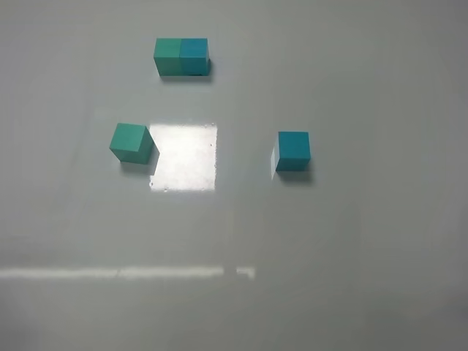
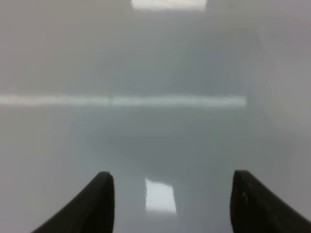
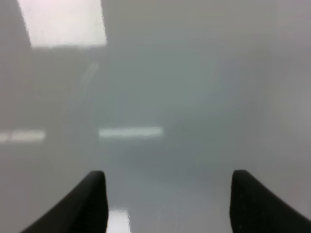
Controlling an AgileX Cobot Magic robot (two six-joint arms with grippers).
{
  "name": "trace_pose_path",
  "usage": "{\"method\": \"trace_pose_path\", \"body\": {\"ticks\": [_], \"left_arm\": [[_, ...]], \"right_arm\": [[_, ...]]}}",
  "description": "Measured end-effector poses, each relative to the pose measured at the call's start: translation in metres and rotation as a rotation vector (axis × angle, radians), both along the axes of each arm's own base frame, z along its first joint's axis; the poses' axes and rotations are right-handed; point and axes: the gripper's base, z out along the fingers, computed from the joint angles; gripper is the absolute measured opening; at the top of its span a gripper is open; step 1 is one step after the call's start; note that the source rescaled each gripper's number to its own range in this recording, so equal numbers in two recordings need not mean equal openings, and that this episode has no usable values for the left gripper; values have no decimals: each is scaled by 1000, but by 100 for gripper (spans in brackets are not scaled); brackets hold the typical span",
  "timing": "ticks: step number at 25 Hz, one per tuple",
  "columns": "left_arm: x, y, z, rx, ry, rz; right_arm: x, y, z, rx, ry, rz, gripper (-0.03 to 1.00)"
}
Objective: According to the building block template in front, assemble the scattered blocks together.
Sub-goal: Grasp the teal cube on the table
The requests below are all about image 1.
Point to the blue template cube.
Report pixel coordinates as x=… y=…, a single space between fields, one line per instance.
x=194 y=56

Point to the green template cube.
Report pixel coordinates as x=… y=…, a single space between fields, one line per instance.
x=167 y=56

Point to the green loose cube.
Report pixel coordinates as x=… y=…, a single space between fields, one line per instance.
x=132 y=143

